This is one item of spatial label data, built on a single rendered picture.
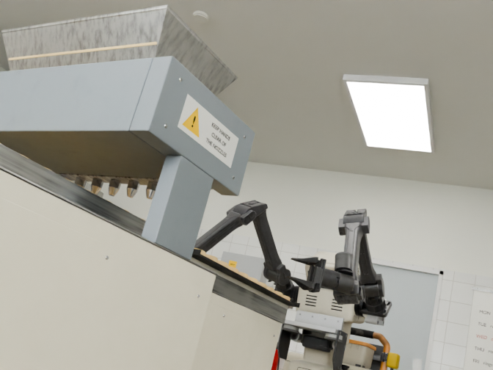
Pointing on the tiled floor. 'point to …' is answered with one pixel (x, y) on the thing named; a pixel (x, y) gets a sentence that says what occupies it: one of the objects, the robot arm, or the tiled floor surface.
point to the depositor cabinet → (90, 289)
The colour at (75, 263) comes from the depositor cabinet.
